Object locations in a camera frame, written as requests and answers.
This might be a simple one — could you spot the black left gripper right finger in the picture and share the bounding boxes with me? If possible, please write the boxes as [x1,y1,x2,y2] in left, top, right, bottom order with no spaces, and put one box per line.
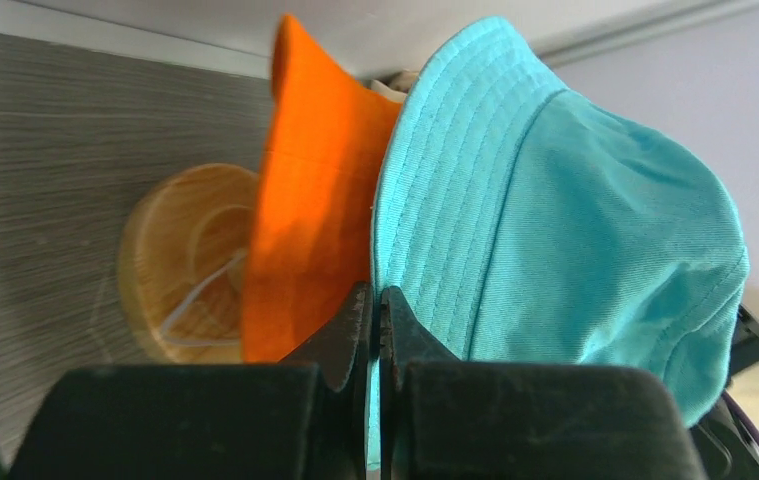
[379,287,705,479]

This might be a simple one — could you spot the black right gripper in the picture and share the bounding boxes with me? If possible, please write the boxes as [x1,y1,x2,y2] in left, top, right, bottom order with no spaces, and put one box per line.
[691,305,759,479]

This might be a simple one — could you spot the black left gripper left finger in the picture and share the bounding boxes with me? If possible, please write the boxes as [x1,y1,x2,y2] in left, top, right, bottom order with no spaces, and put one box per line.
[0,283,373,479]

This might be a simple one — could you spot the orange bucket hat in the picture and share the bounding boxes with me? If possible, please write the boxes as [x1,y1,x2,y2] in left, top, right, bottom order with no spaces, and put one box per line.
[240,14,400,362]

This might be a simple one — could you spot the wooden hat stand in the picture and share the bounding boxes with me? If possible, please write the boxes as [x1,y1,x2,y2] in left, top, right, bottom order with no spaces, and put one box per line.
[117,163,258,364]

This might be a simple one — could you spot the cyan bucket hat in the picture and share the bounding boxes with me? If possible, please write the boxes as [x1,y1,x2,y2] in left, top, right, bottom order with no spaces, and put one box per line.
[367,17,749,468]

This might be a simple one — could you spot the beige crumpled cloth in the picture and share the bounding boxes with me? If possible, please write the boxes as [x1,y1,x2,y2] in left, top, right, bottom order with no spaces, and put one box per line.
[369,70,420,104]

